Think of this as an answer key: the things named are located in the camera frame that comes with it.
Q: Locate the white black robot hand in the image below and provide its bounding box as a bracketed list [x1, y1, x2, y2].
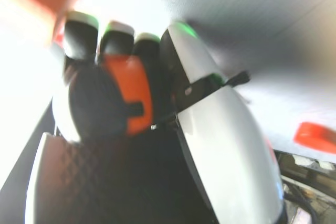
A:
[25, 10, 289, 224]

